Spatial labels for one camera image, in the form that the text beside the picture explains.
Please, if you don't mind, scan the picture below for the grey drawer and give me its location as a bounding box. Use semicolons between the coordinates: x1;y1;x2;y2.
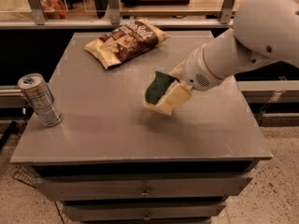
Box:
64;202;226;222
34;173;252;201

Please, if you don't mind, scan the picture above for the black wire rack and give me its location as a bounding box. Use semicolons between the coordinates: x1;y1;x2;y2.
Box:
13;166;35;188

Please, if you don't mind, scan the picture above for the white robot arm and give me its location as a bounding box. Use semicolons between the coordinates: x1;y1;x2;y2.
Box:
143;0;299;115

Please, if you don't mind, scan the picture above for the top grey drawer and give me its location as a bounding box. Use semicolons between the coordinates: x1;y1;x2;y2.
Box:
34;173;252;201

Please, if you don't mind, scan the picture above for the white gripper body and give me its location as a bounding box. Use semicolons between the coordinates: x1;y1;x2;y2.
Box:
181;45;222;91

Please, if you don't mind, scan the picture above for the brown chip bag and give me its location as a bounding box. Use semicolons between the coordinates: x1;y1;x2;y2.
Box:
84;19;170;69

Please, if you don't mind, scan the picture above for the green yellow sponge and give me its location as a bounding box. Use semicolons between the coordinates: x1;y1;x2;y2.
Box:
145;71;178;105

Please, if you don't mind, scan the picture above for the grey drawer cabinet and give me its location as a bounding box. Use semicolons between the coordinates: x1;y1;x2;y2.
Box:
11;31;272;224

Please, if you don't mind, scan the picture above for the silver blue drink can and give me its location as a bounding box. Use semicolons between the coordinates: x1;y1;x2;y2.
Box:
18;73;62;127

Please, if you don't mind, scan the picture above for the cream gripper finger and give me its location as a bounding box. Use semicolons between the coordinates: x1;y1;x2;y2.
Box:
143;81;192;116
153;60;187;82

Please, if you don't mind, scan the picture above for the orange snack bag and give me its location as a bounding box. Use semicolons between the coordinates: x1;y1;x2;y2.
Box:
39;0;67;19

